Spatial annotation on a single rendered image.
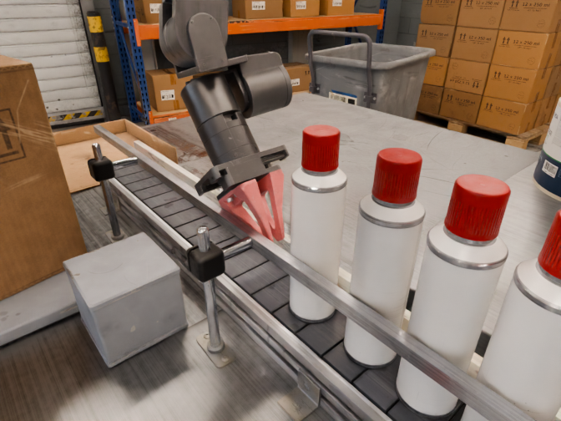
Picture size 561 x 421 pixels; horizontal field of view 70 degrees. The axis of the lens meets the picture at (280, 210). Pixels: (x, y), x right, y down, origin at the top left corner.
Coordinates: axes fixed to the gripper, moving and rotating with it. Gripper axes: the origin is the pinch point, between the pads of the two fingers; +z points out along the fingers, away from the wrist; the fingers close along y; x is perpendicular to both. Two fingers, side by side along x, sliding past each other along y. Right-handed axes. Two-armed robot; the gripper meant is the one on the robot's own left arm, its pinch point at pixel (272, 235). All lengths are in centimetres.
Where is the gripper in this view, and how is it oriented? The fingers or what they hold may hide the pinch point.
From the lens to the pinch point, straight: 46.4
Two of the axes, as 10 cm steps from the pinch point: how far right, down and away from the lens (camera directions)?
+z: 4.2, 9.0, -0.5
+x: -4.9, 2.7, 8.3
